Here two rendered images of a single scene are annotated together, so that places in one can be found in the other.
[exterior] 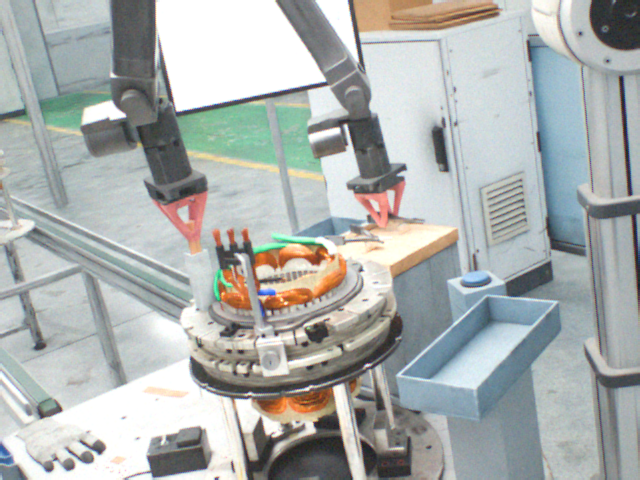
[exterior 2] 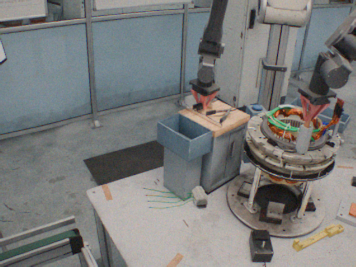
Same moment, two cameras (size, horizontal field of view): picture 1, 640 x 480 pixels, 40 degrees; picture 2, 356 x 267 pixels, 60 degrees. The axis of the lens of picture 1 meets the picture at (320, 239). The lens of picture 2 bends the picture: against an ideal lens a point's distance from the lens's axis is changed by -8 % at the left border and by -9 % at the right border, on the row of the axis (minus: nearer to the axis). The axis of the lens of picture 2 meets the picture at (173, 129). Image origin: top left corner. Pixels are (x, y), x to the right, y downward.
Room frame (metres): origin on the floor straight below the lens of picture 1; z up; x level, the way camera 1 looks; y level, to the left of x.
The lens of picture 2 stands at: (1.64, 1.01, 1.64)
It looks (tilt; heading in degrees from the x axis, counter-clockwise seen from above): 30 degrees down; 269
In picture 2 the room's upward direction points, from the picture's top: 2 degrees clockwise
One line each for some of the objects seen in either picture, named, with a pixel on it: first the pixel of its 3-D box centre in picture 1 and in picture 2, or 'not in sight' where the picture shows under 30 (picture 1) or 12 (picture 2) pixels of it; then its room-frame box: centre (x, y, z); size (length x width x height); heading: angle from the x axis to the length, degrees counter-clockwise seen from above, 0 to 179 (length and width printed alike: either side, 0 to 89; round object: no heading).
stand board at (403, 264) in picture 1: (382, 246); (214, 116); (1.47, -0.11, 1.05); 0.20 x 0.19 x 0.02; 42
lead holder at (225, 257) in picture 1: (235, 255); (338, 110); (1.10, 0.11, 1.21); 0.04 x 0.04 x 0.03; 33
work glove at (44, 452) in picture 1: (59, 438); not in sight; (1.49, 0.56, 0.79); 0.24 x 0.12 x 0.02; 31
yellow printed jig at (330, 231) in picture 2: not in sight; (320, 235); (1.11, 0.26, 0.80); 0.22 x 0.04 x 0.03; 24
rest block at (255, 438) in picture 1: (247, 437); (275, 208); (1.26, 0.18, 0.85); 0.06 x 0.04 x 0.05; 165
